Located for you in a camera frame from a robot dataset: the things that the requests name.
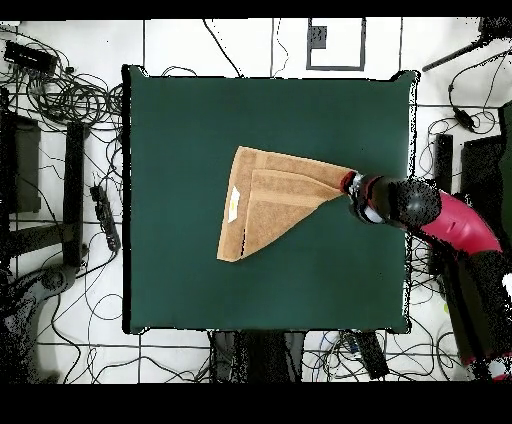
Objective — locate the dark green tablecloth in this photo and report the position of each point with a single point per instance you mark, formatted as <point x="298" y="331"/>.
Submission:
<point x="168" y="260"/>

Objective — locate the black electronics box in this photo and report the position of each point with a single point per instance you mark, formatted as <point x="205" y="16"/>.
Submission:
<point x="30" y="58"/>

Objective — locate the grey square floor frame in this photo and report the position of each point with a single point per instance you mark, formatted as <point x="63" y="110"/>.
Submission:
<point x="318" y="38"/>

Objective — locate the black tripod pole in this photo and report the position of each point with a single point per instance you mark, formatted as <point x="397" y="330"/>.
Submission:
<point x="452" y="56"/>

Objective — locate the orange terry towel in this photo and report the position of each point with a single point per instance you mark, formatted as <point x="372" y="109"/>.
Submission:
<point x="280" y="188"/>

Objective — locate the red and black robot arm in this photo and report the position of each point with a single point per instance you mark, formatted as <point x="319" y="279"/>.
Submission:
<point x="460" y="228"/>

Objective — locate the black stand bar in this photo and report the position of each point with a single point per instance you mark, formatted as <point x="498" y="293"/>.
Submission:
<point x="74" y="192"/>
<point x="443" y="160"/>

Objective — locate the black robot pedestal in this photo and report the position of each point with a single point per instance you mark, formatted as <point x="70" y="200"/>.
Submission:
<point x="256" y="356"/>

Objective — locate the black power adapter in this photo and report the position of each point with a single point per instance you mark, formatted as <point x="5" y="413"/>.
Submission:
<point x="464" y="119"/>

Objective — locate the black stand base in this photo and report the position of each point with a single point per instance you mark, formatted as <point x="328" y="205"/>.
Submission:
<point x="52" y="278"/>

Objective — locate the black equipment case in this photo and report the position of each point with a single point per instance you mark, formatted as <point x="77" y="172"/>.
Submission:
<point x="480" y="160"/>
<point x="26" y="168"/>

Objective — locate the black power strip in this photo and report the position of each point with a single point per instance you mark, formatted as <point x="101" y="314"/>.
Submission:
<point x="372" y="356"/>
<point x="104" y="216"/>

